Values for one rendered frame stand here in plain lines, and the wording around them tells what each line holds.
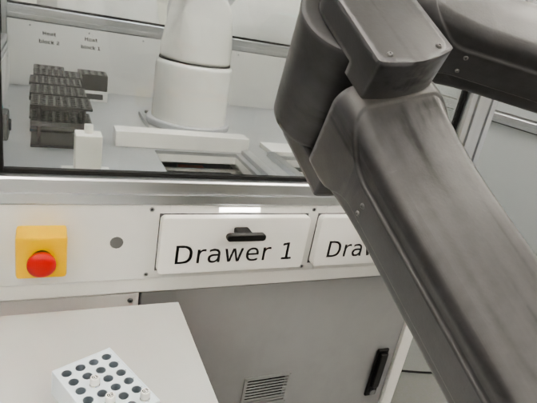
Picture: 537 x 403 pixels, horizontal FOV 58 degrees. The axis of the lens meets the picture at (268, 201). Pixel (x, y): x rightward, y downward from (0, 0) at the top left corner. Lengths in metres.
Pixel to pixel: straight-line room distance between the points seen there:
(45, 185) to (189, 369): 0.36
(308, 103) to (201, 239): 0.63
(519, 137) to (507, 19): 2.10
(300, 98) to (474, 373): 0.16
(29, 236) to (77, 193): 0.10
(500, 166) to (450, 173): 2.24
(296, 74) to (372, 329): 1.04
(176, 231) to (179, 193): 0.07
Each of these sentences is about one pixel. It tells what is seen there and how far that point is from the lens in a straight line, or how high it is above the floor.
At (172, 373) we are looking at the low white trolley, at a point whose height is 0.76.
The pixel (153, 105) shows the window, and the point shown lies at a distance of 0.81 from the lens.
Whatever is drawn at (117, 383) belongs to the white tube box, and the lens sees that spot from 0.71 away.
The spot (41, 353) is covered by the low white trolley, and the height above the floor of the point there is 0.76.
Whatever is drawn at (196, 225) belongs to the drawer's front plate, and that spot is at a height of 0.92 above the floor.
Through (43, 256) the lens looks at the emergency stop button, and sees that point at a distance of 0.79.
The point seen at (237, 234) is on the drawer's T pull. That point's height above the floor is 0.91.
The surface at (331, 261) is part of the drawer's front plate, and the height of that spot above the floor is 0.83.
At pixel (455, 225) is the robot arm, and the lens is 0.22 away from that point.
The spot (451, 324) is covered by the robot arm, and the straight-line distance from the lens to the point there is 0.21.
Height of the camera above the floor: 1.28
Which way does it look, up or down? 21 degrees down
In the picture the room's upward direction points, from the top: 11 degrees clockwise
